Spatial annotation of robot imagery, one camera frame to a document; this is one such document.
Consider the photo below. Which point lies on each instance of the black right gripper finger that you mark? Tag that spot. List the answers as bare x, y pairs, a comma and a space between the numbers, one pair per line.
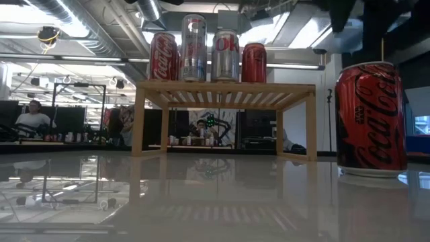
342, 13
383, 20

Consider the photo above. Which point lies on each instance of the red black-script Coca-Cola can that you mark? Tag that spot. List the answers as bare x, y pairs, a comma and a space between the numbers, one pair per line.
254, 64
369, 121

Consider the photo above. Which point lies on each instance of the silver Diet Coke can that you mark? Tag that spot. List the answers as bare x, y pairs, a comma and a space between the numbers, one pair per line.
225, 60

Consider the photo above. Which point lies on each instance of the slim silver can black top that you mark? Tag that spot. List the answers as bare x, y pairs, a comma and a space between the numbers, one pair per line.
193, 50

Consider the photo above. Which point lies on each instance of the background black robot arm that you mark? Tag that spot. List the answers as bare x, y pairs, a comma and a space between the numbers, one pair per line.
218, 129

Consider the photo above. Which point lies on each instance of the wooden slatted shelf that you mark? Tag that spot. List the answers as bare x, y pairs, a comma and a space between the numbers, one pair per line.
228, 86

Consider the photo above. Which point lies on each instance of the ceiling light tube fixture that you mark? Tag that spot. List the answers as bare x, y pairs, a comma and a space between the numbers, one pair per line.
295, 66

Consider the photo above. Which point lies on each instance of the black tripod stand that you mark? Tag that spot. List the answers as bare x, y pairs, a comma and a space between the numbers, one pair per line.
329, 95

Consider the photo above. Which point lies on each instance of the blue storage bin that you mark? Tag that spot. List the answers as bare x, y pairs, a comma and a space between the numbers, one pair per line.
418, 144

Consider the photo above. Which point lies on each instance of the person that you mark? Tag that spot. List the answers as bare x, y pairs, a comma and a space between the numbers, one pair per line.
201, 126
121, 131
289, 142
33, 121

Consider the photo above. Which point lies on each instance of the black cabinet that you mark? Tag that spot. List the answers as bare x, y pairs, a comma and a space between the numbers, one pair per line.
258, 127

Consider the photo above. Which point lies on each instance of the long ceiling light tube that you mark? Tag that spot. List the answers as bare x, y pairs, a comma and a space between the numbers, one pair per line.
67, 58

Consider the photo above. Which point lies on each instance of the black monitor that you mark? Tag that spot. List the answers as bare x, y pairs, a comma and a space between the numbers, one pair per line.
70, 119

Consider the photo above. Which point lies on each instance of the yellow and black ceiling device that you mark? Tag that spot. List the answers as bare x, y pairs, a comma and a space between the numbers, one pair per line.
48, 34

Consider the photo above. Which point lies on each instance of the dome ceiling camera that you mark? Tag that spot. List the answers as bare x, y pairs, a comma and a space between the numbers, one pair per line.
319, 51

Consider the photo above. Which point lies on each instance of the white ceiling duct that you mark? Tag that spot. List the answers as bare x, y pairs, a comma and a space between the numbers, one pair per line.
302, 33

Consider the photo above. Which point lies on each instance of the painted wall panel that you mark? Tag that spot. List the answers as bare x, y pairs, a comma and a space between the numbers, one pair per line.
195, 116

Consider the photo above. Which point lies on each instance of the small silver corrugated duct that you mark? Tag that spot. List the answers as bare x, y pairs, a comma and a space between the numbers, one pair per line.
149, 10

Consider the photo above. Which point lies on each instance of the large silver corrugated duct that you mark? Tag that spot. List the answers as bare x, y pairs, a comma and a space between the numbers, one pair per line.
90, 33

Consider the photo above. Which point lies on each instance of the black metal frame stand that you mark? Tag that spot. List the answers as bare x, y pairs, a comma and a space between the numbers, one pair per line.
79, 84

